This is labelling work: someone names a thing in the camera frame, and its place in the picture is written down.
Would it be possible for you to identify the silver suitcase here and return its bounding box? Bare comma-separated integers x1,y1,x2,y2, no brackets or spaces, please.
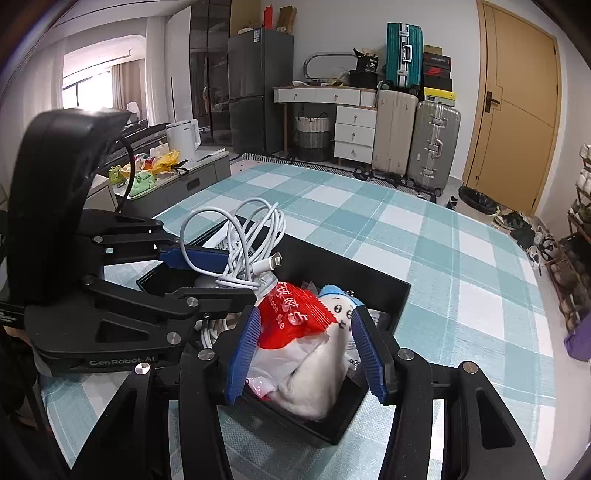
406,99,461,195

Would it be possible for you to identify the yellow wooden door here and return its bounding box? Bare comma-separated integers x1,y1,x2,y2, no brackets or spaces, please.
462,0,561,217

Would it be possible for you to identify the group of loose shoes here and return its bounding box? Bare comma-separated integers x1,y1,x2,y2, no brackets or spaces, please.
492,210,557,273

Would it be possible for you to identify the oval mirror frame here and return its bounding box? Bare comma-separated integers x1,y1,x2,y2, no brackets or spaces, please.
302,52,358,81

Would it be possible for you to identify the black paper bag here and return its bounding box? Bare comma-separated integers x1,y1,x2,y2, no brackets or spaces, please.
348,47,384,90

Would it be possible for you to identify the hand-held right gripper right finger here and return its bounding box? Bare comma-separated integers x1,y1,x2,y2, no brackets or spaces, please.
351,305,546,480

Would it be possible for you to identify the purple bag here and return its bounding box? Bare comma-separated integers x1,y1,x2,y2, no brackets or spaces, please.
563,309,591,363

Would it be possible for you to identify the beige suitcase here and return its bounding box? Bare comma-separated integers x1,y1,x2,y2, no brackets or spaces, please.
372,88,419,178

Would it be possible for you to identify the black glass cabinet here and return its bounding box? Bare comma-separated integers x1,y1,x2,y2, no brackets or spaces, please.
189,0,232,148

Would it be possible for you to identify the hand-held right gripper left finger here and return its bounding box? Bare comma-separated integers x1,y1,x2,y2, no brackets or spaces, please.
69,305,262,480

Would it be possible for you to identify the white desk with drawers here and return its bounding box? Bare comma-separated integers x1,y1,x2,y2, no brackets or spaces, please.
272,85,379,167

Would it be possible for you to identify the beige curtain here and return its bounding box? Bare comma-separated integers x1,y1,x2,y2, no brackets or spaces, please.
111,62,146,125

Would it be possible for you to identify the red snack packet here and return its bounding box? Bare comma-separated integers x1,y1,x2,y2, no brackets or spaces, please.
247,279,333,402

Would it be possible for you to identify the teal checked tablecloth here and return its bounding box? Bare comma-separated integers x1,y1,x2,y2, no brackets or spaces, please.
39,164,557,467

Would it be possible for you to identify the black storage box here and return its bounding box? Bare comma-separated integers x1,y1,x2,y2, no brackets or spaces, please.
136,226,413,445

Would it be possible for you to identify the woven laundry basket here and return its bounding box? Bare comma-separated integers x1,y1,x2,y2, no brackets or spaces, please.
295,115,332,162

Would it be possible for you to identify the white appliance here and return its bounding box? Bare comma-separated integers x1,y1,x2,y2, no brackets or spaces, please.
165,119,201,153

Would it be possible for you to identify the yellow plastic bag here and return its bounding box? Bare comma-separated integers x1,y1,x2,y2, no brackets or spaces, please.
150,150,181,178

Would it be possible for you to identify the grey side table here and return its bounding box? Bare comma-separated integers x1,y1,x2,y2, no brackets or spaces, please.
90,148,232,217

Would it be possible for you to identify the wooden shoe rack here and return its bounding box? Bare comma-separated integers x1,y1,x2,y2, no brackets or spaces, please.
556,143,591,333

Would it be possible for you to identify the teal suitcase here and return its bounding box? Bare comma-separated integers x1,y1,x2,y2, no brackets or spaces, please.
385,22,424,90

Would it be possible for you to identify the collection of racked shoes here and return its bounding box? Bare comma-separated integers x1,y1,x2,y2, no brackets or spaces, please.
558,144,591,324

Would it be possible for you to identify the white printed packet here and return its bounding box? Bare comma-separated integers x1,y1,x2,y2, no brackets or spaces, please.
203,228,259,252

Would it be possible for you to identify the white plush toy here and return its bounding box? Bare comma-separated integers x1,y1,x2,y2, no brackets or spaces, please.
277,284,365,422

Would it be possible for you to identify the grey refrigerator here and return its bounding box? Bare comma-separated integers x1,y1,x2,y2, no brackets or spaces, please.
227,27,295,155

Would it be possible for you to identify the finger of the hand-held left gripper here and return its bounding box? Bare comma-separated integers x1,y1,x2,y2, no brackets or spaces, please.
81,208,228,269
25,274,258,352

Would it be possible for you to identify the white charging cable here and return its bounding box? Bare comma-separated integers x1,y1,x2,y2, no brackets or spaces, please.
178,198,287,352

